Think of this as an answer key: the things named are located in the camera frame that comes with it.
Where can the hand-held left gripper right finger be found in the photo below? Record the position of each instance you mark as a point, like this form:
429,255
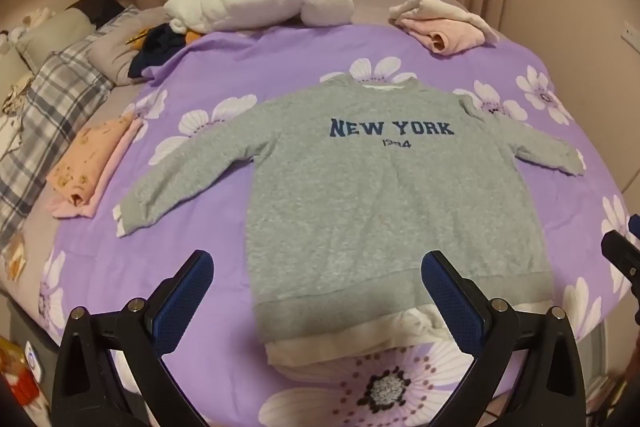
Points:
450,302

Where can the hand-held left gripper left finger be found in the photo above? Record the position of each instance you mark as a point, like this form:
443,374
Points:
185,302

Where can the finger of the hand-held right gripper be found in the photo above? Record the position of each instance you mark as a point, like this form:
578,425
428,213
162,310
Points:
635,224
622,257

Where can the grey sweatshirt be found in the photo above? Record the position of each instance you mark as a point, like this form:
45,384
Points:
350,207

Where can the light pink folded garment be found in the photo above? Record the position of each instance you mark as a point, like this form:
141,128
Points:
107,187

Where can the small white device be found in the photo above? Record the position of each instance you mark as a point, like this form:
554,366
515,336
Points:
35,362

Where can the orange printed folded garment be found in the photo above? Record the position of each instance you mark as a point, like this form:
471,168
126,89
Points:
90,152

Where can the colourful snack packet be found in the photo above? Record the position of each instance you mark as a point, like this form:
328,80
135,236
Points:
17,377

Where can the plaid pillow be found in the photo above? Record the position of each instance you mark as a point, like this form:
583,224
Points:
50,117

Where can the navy cloth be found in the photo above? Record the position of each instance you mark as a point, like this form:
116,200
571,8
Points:
155,52

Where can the grey pillow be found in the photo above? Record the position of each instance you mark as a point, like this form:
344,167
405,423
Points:
120,52

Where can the purple floral blanket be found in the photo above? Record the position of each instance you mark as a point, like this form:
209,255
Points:
310,52

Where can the sage green pillow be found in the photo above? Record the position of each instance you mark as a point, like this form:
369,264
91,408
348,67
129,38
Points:
55,37

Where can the cream folded garment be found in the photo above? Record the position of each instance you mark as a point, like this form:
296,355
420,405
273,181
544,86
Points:
430,7

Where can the dark brown cushion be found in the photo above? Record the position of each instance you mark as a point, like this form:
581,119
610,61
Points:
102,7

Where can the white plush toy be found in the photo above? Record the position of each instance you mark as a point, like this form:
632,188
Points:
30,24

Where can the white wall socket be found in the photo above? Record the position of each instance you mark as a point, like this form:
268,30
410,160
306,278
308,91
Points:
631,33

